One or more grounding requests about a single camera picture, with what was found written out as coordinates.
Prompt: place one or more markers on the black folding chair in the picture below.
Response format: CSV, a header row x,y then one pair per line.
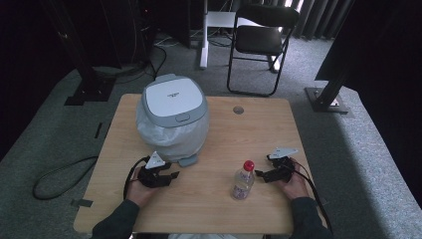
x,y
258,40

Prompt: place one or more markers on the grey floor tape strip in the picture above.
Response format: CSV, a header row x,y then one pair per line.
x,y
81,202

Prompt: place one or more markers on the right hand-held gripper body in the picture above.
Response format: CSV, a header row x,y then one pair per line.
x,y
283,167

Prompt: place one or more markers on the person's right hand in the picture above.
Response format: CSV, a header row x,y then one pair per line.
x,y
295,189

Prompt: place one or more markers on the grey curtain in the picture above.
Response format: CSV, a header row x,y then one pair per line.
x,y
315,18

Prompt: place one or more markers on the grey table grommet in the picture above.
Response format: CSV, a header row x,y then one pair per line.
x,y
238,110

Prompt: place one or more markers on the white desk leg frame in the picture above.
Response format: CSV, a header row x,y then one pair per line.
x,y
204,40

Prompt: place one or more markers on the black floor tape strip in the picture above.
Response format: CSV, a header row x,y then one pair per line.
x,y
98,130

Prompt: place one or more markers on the black metal stand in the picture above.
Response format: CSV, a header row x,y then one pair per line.
x,y
89,86
326,96

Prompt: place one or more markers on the white grey pedal trash can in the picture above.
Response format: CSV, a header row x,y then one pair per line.
x,y
172,99

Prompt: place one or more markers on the clear plastic bottle red cap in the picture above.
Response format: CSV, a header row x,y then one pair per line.
x,y
243,183

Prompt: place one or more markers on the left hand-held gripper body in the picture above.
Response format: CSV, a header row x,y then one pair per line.
x,y
153,177

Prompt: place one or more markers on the person's left hand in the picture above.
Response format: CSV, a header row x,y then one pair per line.
x,y
139,194

